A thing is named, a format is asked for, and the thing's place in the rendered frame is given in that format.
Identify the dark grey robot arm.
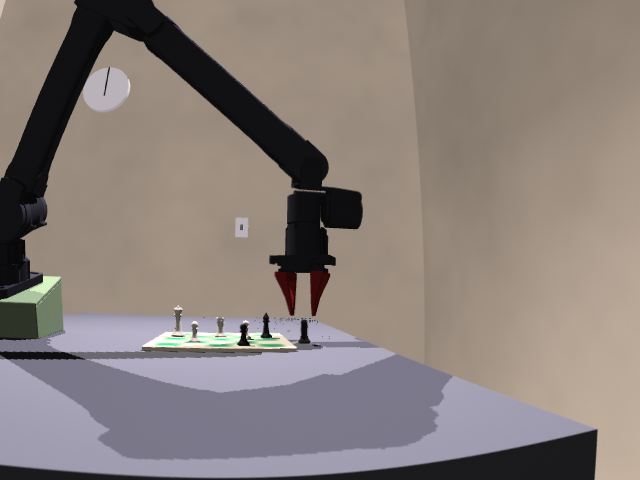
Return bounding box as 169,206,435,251
0,0,363,299

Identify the green and cream chessboard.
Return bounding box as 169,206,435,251
142,332,297,353

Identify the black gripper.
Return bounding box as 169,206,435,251
269,223,336,316

